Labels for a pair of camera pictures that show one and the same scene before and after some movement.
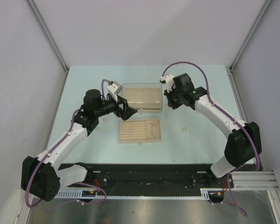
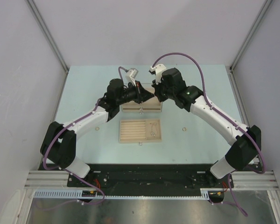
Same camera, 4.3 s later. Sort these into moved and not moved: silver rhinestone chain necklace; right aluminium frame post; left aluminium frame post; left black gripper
Moved: left black gripper
Not moved: silver rhinestone chain necklace; left aluminium frame post; right aluminium frame post
